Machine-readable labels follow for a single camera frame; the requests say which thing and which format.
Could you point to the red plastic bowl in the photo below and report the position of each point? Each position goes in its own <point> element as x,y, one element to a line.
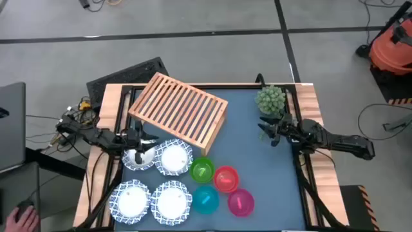
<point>226,179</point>

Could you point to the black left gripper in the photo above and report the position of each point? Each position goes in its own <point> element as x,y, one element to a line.
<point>133,141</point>

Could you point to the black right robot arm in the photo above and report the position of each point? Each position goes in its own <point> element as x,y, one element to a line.
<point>341,141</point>

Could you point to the person's hand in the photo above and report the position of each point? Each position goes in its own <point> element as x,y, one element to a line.
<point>22,222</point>

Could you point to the grey metal bracket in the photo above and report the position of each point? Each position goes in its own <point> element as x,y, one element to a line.
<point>397,124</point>

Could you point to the teal plastic bowl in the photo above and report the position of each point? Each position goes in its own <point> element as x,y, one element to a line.
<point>205,199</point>

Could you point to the black hazard-striped floor mat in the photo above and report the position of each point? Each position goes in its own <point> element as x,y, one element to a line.
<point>354,206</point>

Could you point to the black mat under vacuum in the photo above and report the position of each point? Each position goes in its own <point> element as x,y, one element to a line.
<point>392,90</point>

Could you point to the black power adapter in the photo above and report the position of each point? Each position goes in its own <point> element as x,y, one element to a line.
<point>84,3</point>

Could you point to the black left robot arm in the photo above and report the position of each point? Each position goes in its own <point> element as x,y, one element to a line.
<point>96,137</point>

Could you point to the pink plastic bowl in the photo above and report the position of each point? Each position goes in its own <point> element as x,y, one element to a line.
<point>241,202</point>

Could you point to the black table frame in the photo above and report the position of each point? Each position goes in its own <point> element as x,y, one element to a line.
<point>126,91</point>

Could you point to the black perforated floor mat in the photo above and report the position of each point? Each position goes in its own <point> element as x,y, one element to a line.
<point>128,75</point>

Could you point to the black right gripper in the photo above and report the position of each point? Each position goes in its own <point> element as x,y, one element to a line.
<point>284,129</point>

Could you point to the pale green succulent plant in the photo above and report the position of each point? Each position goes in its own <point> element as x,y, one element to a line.
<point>270,100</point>

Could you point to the orange shop vacuum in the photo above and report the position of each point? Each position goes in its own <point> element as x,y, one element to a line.
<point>389,51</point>

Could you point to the black computer mouse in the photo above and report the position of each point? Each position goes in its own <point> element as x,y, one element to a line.
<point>23,206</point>

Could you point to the wooden slatted shelf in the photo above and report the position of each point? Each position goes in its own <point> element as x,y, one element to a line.
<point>180,106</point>

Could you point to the green plastic bowl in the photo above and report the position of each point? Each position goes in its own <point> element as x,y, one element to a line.
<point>202,170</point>

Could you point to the dark grey desk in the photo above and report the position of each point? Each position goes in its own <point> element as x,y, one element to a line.
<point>19,183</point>

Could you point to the blue patterned paper plate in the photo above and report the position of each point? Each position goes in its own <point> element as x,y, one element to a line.
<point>174,157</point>
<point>171,203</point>
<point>129,202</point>
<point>128,162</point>

